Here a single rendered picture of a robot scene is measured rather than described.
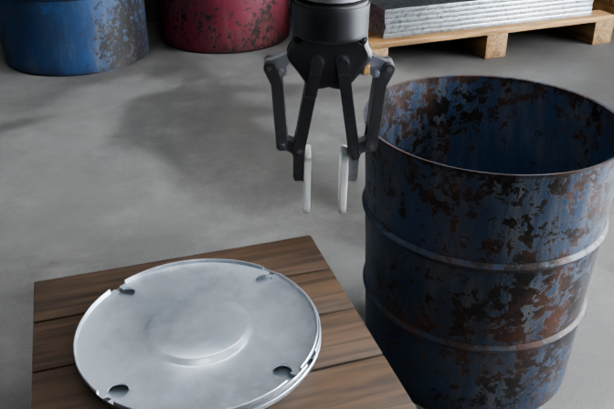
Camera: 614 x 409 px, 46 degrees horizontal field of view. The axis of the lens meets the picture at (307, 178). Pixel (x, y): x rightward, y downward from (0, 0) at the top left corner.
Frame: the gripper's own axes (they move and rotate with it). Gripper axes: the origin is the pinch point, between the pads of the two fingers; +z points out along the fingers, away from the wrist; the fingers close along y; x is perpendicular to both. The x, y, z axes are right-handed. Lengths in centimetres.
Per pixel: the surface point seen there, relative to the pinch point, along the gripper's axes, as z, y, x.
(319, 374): 21.6, -0.3, -7.2
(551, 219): 16.3, 33.7, 18.5
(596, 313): 57, 59, 47
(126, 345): 20.2, -22.9, -4.0
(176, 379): 19.9, -16.1, -9.7
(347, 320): 21.7, 3.6, 2.5
